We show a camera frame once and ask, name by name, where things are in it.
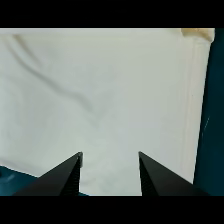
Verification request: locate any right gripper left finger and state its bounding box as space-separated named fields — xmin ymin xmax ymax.
xmin=13 ymin=151 xmax=84 ymax=197

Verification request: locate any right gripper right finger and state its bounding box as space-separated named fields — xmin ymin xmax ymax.
xmin=137 ymin=150 xmax=210 ymax=197

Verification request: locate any white garment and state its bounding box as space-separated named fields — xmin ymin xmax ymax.
xmin=0 ymin=27 xmax=211 ymax=197

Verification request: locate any cream garment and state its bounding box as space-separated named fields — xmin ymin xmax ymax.
xmin=180 ymin=27 xmax=216 ymax=43

